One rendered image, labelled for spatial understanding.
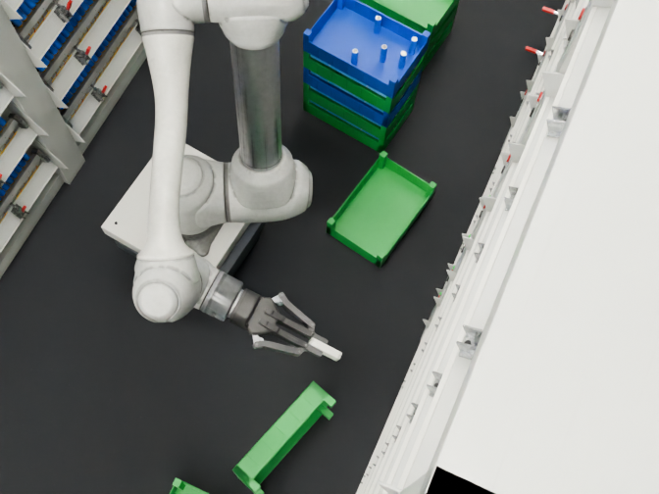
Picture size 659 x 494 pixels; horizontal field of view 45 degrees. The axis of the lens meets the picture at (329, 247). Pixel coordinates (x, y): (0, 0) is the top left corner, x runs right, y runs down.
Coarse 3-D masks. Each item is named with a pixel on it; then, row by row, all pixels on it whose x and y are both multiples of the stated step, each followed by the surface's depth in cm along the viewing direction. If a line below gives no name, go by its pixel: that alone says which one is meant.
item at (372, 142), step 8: (304, 104) 253; (312, 104) 251; (312, 112) 255; (320, 112) 252; (328, 112) 256; (408, 112) 254; (328, 120) 253; (336, 120) 249; (400, 120) 250; (344, 128) 252; (352, 128) 248; (352, 136) 253; (360, 136) 250; (368, 136) 247; (392, 136) 252; (368, 144) 251; (376, 144) 248; (384, 144) 248
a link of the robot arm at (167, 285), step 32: (160, 32) 146; (192, 32) 150; (160, 64) 148; (160, 96) 150; (160, 128) 147; (160, 160) 144; (160, 192) 141; (160, 224) 139; (160, 256) 138; (192, 256) 142; (160, 288) 134; (192, 288) 139; (160, 320) 136
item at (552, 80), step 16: (544, 80) 107; (560, 80) 105; (544, 112) 108; (528, 144) 106; (528, 160) 105; (512, 192) 102; (496, 224) 102; (496, 240) 100; (480, 272) 99; (464, 304) 97; (464, 320) 96; (448, 336) 96; (448, 352) 95; (432, 384) 93; (416, 416) 92; (416, 432) 91; (400, 464) 90
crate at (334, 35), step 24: (336, 0) 229; (336, 24) 230; (360, 24) 231; (384, 24) 229; (312, 48) 224; (336, 48) 227; (360, 48) 227; (408, 48) 228; (360, 72) 220; (384, 72) 225; (408, 72) 222
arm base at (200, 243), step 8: (216, 224) 210; (208, 232) 209; (216, 232) 212; (184, 240) 209; (192, 240) 210; (200, 240) 210; (208, 240) 210; (192, 248) 210; (200, 248) 210; (208, 248) 210
